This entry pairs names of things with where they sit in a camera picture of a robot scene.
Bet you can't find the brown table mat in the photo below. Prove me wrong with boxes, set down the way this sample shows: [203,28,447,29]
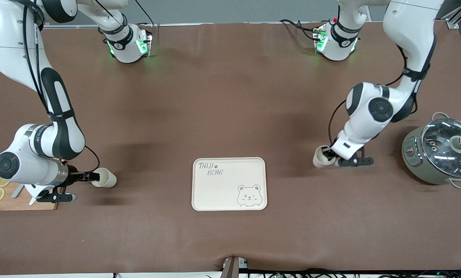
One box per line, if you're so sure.
[0,21,461,275]

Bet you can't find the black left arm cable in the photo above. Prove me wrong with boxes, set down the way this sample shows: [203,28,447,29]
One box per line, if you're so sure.
[328,35,436,146]

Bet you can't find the thin black base cable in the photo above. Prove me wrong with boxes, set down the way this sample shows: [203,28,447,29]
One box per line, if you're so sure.
[133,0,156,27]

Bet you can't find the black base cable bundle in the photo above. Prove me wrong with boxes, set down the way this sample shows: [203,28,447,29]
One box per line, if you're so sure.
[279,19,320,41]

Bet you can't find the gray green cooking pot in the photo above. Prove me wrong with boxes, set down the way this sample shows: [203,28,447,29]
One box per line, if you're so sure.
[402,112,461,190]

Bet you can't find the bamboo cutting board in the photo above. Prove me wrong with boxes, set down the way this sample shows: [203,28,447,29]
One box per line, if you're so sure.
[0,154,59,211]

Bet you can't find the white plastic cup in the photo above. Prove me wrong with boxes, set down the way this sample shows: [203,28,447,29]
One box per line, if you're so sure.
[312,145,337,168]
[91,167,117,188]

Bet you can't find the glass pot lid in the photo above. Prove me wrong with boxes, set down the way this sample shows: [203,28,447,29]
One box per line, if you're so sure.
[421,117,461,179]

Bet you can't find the white bear print tray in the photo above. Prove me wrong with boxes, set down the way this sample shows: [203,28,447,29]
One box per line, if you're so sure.
[192,157,268,212]

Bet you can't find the aluminium frame profile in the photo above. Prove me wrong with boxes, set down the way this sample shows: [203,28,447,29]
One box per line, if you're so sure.
[444,0,461,30]

